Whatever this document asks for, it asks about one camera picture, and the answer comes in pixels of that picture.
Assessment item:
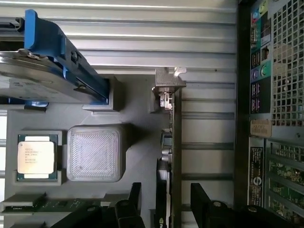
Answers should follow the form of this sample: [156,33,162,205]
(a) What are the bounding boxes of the black PC case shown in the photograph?
[234,0,304,228]

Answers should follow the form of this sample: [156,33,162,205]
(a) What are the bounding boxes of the silver CPU chip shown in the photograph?
[15,134,58,179]

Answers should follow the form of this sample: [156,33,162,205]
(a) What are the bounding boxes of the green RAM stick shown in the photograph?
[4,198,103,213]

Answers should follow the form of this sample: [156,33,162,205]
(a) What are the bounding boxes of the grey printed parts rack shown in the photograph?
[0,75,183,228]

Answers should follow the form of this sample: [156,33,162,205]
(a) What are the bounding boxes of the graphics card with black fan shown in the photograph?
[152,67,188,228]

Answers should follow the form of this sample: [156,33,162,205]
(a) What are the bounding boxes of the hard disk in blue carrier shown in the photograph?
[0,9,110,104]

